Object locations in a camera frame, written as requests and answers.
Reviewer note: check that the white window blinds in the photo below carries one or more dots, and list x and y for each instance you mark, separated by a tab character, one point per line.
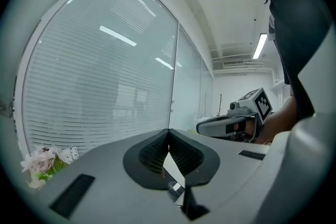
105	73

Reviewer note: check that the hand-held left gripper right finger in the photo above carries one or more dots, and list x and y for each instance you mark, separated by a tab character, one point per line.
231	165

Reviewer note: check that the pink flower plant in pot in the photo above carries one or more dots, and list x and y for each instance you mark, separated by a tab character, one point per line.
39	162

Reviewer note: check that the white square table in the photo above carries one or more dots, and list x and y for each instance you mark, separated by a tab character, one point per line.
170	165

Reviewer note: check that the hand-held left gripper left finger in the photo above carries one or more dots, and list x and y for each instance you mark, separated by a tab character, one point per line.
105	165

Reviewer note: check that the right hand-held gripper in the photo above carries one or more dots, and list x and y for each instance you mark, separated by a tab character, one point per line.
262	105

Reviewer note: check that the bare branch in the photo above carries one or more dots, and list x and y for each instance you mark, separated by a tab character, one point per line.
220	105

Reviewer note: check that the black telephone base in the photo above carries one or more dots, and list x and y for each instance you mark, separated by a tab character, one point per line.
172	192

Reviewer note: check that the ceiling light strip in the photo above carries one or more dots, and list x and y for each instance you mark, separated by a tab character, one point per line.
260	46

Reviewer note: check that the ceiling air vent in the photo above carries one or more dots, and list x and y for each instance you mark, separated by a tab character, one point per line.
233	62

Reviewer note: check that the person's black clothing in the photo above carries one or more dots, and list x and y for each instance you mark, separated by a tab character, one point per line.
296	34

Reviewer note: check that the person's right forearm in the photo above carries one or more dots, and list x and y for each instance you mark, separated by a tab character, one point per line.
278	120

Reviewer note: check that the person's right hand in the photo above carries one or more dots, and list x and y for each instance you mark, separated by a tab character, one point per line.
245	129

